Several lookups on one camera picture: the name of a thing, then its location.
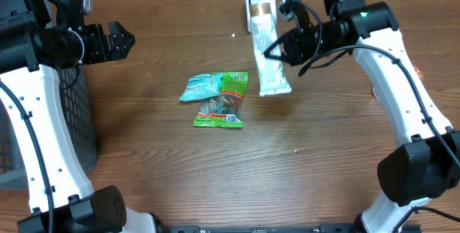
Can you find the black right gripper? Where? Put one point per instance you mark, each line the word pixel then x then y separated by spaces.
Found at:
pixel 296 52

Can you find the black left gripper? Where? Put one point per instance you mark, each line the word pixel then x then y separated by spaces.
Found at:
pixel 103 52

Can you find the green snack bag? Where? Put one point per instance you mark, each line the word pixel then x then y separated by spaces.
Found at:
pixel 224 110

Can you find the teal foil packet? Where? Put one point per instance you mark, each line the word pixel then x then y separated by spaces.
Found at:
pixel 202 87

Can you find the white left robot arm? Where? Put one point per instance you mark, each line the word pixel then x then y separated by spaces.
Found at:
pixel 38 39

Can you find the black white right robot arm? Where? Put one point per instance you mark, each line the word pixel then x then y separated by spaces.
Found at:
pixel 425 162

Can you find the grey plastic lattice basket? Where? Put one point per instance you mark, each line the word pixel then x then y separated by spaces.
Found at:
pixel 77 112

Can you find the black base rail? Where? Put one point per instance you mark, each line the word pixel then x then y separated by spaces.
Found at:
pixel 323 228

